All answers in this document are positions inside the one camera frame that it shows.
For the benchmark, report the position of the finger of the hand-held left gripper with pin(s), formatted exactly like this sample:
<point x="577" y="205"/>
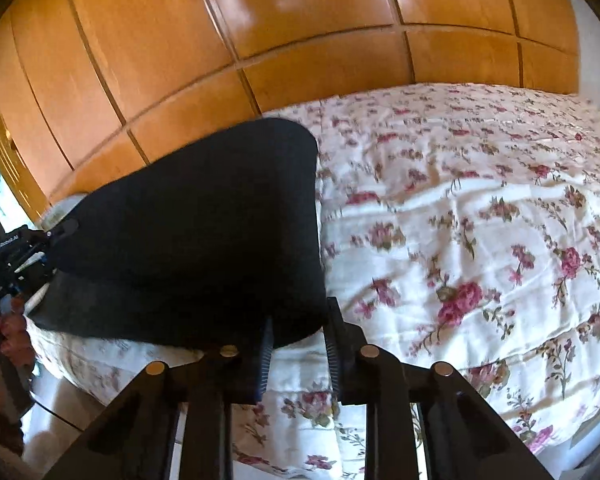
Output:
<point x="64" y="227"/>

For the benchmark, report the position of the floral bedspread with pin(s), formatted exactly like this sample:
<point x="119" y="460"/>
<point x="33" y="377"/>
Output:
<point x="455" y="210"/>

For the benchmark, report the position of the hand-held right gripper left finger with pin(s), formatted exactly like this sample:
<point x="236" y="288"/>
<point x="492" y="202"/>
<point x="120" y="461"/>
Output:
<point x="266" y="360"/>

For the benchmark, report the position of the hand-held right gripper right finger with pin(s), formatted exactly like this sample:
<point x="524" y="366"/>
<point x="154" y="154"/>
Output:
<point x="333" y="350"/>

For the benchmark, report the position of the black pants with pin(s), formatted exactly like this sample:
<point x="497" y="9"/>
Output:
<point x="195" y="230"/>

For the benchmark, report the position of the person's left hand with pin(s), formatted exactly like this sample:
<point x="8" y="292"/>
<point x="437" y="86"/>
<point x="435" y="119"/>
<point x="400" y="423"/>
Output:
<point x="12" y="330"/>

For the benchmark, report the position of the wooden wardrobe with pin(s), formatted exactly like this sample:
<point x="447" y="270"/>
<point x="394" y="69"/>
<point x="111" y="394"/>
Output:
<point x="230" y="35"/>

